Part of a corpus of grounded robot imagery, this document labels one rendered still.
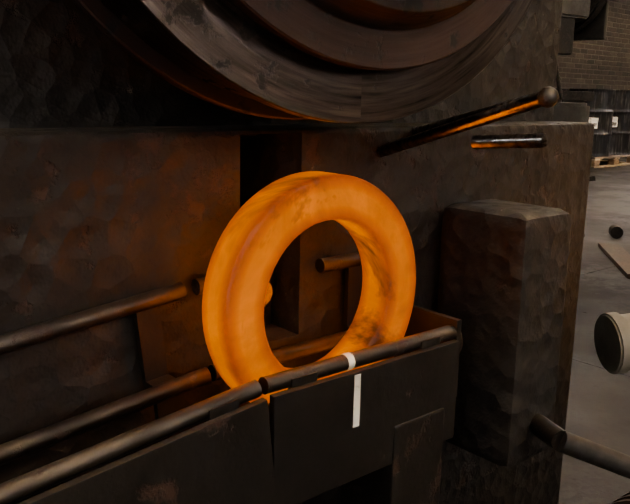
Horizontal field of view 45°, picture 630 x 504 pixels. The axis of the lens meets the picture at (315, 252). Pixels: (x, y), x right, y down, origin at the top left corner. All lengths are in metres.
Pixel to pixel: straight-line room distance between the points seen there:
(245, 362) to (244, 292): 0.05
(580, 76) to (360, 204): 12.19
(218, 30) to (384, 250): 0.23
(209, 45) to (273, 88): 0.05
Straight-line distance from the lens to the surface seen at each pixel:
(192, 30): 0.44
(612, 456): 0.75
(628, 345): 0.78
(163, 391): 0.54
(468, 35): 0.57
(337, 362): 0.54
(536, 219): 0.69
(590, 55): 12.94
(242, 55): 0.46
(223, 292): 0.50
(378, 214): 0.57
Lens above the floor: 0.90
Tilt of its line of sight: 12 degrees down
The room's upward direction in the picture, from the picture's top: 1 degrees clockwise
